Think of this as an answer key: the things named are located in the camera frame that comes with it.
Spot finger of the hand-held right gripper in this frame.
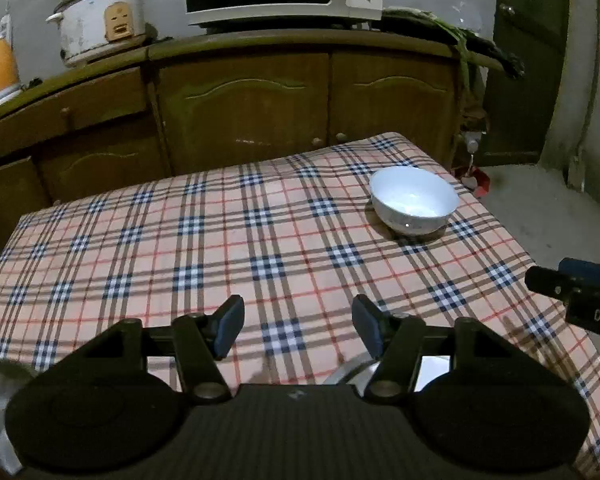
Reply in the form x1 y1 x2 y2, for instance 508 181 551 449
558 258 600 287
525 266 581 307

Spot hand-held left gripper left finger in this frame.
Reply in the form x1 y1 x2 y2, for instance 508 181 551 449
75 294 246 404

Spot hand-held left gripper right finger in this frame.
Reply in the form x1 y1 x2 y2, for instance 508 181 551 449
352 293 528 406

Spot white plate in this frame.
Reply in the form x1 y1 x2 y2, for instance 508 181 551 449
414 356 452 392

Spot large white bowl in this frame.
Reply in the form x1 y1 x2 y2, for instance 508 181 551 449
369 167 460 237

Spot small stainless steel bowl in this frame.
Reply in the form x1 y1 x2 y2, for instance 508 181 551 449
0 360 37 477

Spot plaid tablecloth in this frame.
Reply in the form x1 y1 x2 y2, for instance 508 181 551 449
0 132 600 476

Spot red plastic bag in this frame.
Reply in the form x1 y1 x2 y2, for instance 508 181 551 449
457 166 492 196

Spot dark green door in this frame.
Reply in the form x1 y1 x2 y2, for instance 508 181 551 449
477 0 578 167

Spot wooden kitchen cabinet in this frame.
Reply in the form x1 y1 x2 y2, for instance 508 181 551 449
0 27 526 261

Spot green leafy vegetables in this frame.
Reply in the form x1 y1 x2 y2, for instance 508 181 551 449
380 6 527 111

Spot white rice cooker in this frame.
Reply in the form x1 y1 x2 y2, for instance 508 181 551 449
46 0 150 68

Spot orange electric kettle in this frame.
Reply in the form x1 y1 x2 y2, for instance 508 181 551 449
0 35 22 111

